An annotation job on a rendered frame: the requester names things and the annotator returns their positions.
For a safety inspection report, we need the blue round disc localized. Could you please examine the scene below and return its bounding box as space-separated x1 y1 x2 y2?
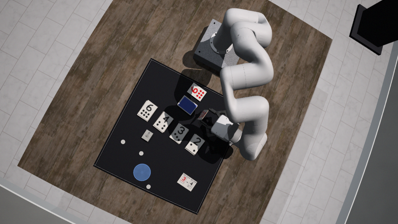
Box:
133 164 151 181

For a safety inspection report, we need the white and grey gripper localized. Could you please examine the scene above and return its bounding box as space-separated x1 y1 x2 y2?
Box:
200 108 233 142

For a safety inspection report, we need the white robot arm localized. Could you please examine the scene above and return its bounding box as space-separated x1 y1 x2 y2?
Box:
210 8 274 161

